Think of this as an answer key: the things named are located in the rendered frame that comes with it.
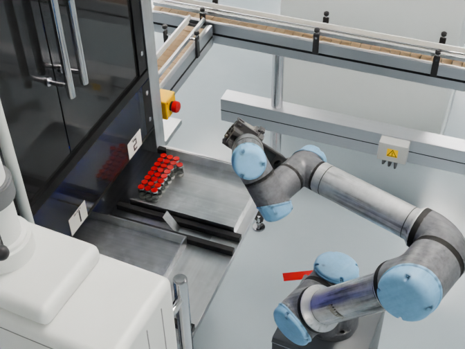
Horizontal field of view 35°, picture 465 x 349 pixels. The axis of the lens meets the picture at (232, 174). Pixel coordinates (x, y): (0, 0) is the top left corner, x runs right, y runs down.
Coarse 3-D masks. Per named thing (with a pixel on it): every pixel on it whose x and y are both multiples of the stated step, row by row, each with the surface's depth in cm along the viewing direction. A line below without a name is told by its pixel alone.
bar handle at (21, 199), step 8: (0, 104) 142; (0, 112) 143; (0, 120) 144; (0, 128) 145; (0, 136) 146; (8, 136) 147; (0, 144) 148; (8, 144) 148; (8, 152) 149; (8, 160) 150; (16, 160) 152; (8, 168) 152; (16, 168) 153; (16, 176) 154; (16, 184) 155; (16, 192) 156; (24, 192) 158; (16, 200) 159; (24, 200) 159; (24, 208) 160; (24, 216) 161; (32, 216) 163
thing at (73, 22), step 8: (72, 0) 160; (72, 8) 161; (72, 16) 162; (72, 24) 164; (72, 32) 165; (80, 40) 167; (80, 48) 168; (80, 56) 169; (80, 64) 171; (72, 72) 174; (80, 72) 172; (80, 80) 174; (88, 80) 175
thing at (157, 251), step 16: (96, 224) 217; (112, 224) 217; (128, 224) 214; (144, 224) 212; (96, 240) 212; (112, 240) 212; (128, 240) 212; (144, 240) 212; (160, 240) 211; (176, 240) 210; (112, 256) 207; (128, 256) 207; (144, 256) 207; (160, 256) 207; (176, 256) 204; (160, 272) 202
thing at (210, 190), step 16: (192, 160) 237; (208, 160) 234; (176, 176) 232; (192, 176) 232; (208, 176) 232; (224, 176) 232; (176, 192) 227; (192, 192) 227; (208, 192) 227; (224, 192) 226; (240, 192) 226; (160, 208) 217; (176, 208) 221; (192, 208) 221; (208, 208) 221; (224, 208) 221; (240, 208) 221; (208, 224) 214; (224, 224) 211
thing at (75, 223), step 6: (84, 204) 201; (78, 210) 198; (84, 210) 202; (72, 216) 196; (78, 216) 199; (84, 216) 202; (72, 222) 196; (78, 222) 200; (72, 228) 197; (72, 234) 198
